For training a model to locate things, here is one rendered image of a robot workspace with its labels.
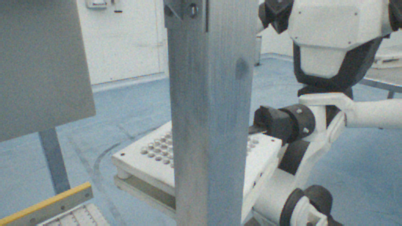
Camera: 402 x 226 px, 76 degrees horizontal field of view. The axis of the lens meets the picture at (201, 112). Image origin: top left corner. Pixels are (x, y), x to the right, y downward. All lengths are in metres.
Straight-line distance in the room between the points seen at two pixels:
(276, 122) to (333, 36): 0.40
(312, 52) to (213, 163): 0.73
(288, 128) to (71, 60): 0.46
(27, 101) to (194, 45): 0.29
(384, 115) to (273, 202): 0.42
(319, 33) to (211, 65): 0.72
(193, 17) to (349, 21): 0.71
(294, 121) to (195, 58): 0.45
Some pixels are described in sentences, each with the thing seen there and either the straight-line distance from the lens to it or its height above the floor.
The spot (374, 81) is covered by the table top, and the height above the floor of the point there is 0.85.
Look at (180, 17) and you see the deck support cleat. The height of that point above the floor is 1.21.
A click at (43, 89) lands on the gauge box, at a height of 1.10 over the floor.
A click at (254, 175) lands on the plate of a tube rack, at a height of 0.95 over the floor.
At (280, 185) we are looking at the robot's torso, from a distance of 0.94.
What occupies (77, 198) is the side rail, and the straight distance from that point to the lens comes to 0.61.
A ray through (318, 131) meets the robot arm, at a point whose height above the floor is 0.92.
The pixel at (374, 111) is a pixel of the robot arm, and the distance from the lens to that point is 0.74.
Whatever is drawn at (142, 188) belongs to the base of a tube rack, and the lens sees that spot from 0.49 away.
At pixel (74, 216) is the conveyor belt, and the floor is 0.83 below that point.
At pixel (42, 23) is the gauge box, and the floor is 1.19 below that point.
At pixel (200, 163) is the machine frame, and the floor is 1.08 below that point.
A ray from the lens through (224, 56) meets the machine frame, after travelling 0.22.
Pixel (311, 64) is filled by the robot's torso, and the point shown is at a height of 1.03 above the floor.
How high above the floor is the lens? 1.22
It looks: 23 degrees down
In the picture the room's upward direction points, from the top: straight up
